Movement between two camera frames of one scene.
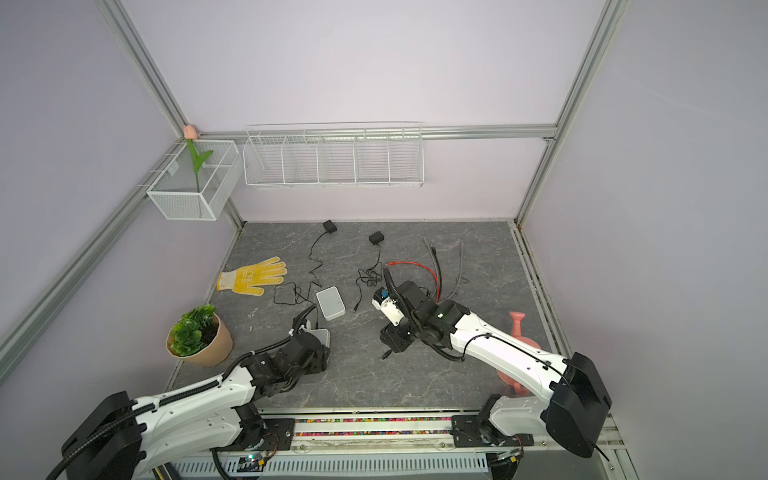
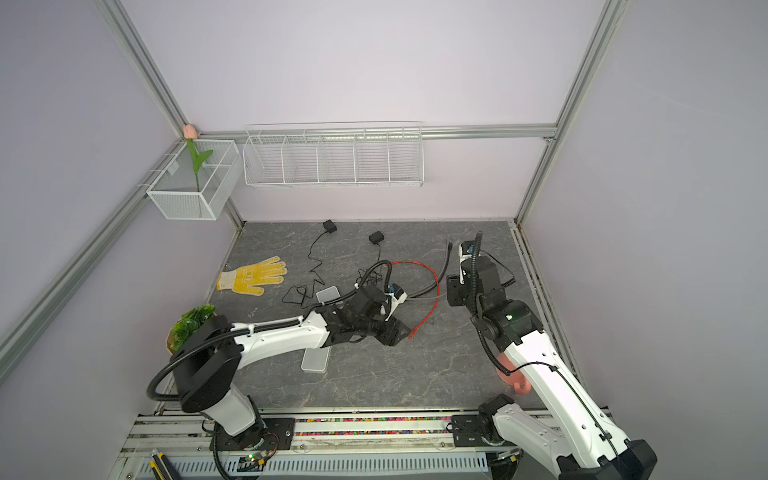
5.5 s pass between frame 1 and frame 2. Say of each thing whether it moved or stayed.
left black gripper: moved
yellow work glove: stayed
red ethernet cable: stayed
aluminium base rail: stayed
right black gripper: moved
